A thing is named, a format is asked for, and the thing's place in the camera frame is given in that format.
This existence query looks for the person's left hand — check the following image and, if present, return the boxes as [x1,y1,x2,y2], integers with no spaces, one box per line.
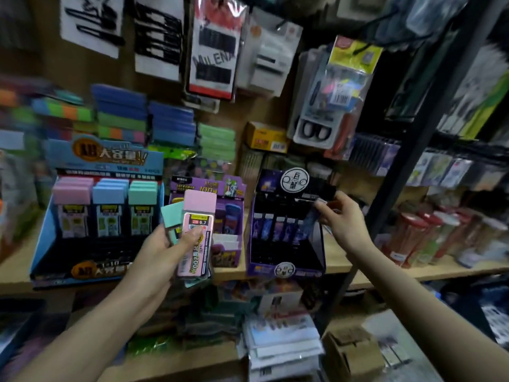
[127,227,204,311]

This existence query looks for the person's right hand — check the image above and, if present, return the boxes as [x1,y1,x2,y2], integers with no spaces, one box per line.
[314,190,375,259]

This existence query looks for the purple display box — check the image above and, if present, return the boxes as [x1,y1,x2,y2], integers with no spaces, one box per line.
[167,172,248,269]

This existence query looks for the black and white display box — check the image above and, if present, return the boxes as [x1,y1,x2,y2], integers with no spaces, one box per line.
[247,167,339,279]

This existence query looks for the wooden shelf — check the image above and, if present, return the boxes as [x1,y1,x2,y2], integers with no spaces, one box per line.
[0,0,509,382]

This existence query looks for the blue display box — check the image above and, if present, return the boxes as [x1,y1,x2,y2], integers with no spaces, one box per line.
[30,137,166,287]

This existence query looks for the person's left forearm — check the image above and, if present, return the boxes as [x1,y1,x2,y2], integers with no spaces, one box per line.
[16,286,172,382]

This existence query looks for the person's right forearm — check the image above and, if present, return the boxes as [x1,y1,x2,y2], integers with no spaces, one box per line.
[346,238,509,382]

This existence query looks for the red cylinder containers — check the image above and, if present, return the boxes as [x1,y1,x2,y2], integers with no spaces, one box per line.
[387,206,509,269]

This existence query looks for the row of dark blue refills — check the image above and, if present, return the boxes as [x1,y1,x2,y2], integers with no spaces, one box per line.
[350,133,401,177]

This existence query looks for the hanging white blister package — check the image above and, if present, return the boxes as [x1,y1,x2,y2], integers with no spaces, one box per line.
[293,36,384,152]

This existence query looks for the yellow carton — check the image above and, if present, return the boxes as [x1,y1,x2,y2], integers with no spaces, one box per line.
[242,121,289,154]

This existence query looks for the white open carton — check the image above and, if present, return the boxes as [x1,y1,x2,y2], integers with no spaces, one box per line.
[362,310,442,382]

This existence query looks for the small open brown carton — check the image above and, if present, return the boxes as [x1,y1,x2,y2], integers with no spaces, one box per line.
[322,326,387,382]

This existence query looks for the stack of white packets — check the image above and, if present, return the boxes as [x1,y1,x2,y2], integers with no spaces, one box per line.
[241,312,326,382]

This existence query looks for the stack of green packets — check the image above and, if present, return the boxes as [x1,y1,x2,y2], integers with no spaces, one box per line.
[196,123,238,164]

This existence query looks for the stack of blue packets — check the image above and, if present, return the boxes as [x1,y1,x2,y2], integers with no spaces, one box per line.
[90,83,197,148]

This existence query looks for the hanging clear white package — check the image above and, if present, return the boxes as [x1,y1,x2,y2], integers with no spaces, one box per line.
[237,7,303,99]

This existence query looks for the stack of multicoloured packets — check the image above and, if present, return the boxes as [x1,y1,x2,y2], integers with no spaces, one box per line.
[0,75,92,140]

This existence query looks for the black red hanging package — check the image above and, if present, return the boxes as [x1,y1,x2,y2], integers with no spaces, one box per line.
[187,0,249,102]

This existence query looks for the white card of black clips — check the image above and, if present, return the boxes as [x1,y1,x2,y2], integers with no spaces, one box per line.
[134,0,186,82]
[59,0,126,59]

